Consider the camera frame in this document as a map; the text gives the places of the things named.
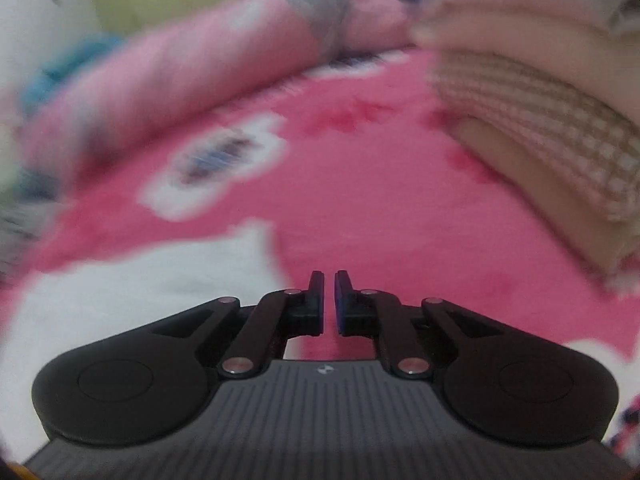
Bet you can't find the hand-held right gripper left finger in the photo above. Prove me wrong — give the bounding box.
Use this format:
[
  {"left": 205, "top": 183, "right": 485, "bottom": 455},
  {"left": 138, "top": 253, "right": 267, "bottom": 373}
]
[{"left": 152, "top": 270, "right": 326, "bottom": 378}]

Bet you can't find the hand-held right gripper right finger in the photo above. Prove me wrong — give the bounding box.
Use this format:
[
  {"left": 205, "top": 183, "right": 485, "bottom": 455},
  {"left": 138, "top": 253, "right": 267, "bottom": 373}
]
[{"left": 334, "top": 270, "right": 506, "bottom": 380}]

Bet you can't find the white sweatshirt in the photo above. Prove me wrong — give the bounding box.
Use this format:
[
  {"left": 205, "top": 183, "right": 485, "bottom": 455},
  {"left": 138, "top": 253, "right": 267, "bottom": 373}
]
[{"left": 0, "top": 220, "right": 296, "bottom": 411}]

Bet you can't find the pink floral blanket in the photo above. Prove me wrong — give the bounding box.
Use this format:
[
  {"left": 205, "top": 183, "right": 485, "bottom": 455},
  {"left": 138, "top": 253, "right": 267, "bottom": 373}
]
[{"left": 0, "top": 45, "right": 640, "bottom": 461}]

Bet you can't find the tan folded garment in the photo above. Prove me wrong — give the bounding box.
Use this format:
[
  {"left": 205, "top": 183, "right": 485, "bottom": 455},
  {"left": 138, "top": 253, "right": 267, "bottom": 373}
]
[{"left": 445, "top": 115, "right": 640, "bottom": 281}]

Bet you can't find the pink floral duvet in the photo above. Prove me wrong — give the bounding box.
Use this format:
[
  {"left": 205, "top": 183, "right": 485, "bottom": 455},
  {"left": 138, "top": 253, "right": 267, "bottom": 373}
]
[{"left": 15, "top": 0, "right": 416, "bottom": 181}]

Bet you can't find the cream folded garment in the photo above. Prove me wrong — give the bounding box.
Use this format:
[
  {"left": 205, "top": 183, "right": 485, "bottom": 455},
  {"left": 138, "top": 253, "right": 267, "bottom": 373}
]
[{"left": 410, "top": 0, "right": 640, "bottom": 88}]

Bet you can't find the blue patterned pillow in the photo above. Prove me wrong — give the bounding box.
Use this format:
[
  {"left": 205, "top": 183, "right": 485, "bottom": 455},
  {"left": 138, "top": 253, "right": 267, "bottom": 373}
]
[{"left": 20, "top": 32, "right": 126, "bottom": 116}]

